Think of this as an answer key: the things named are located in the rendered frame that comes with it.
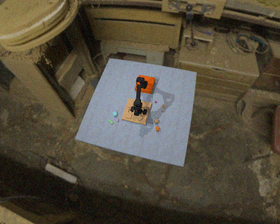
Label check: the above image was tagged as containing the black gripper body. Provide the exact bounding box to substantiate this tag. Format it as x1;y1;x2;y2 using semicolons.
130;106;147;115

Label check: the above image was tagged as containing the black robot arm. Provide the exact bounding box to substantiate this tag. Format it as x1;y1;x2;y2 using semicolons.
134;77;148;116

